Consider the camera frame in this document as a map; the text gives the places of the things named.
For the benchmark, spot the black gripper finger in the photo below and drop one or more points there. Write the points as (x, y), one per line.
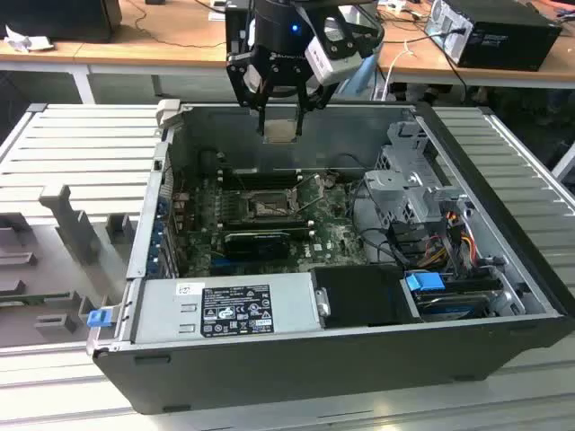
(261, 121)
(299, 123)

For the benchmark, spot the silver CPU plate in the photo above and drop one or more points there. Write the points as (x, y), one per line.
(279, 130)

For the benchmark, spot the black RAM slot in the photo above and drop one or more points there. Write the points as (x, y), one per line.
(265, 221)
(296, 229)
(260, 183)
(260, 173)

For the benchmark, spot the CPU socket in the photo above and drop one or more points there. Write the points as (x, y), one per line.
(265, 206)

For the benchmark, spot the blue expansion slot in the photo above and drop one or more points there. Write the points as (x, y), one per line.
(218, 261)

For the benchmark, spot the small black box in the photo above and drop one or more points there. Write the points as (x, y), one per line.
(231, 27)

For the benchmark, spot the wooden desk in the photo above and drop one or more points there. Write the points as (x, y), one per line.
(179, 54)

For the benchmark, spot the silver metal drive cage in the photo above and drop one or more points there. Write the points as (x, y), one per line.
(391, 184)

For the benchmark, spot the green motherboard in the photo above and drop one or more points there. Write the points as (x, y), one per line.
(332, 238)

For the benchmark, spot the black graphics card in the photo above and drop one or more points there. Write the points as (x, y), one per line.
(256, 247)

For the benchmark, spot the black plastic air shroud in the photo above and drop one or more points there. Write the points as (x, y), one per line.
(359, 296)

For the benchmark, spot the blue disk carrier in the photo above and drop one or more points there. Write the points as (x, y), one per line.
(424, 284)

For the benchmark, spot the grey power supply unit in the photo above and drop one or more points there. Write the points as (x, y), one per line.
(157, 314)

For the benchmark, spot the black desktop PC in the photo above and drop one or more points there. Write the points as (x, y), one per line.
(507, 40)

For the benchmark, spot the large black box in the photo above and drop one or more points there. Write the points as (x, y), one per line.
(58, 18)

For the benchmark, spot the grey parts rack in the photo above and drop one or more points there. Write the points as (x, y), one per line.
(67, 269)

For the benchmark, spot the crumpled white paper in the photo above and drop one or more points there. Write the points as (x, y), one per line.
(27, 42)

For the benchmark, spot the black open PC case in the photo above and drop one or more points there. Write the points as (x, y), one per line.
(314, 372)

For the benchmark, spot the blue case latch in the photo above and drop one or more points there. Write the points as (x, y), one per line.
(99, 319)

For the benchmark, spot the green RAM stick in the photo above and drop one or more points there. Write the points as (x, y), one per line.
(36, 298)

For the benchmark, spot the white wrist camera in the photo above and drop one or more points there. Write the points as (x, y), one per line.
(332, 67)

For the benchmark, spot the grey case hinge bracket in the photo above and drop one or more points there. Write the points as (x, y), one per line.
(168, 112)

